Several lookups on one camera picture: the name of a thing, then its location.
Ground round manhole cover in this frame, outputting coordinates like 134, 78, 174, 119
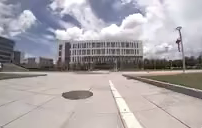
61, 89, 94, 101

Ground dark glass building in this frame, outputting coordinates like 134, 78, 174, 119
0, 32, 16, 66

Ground grey stone kerb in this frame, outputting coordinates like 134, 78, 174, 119
122, 73, 202, 103

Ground lamp pole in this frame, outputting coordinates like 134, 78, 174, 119
175, 26, 187, 73

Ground large white building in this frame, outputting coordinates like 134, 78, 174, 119
56, 39, 145, 72

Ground low distant buildings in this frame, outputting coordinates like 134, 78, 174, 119
13, 50, 58, 70

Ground row of trees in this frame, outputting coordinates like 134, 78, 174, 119
142, 54, 202, 71

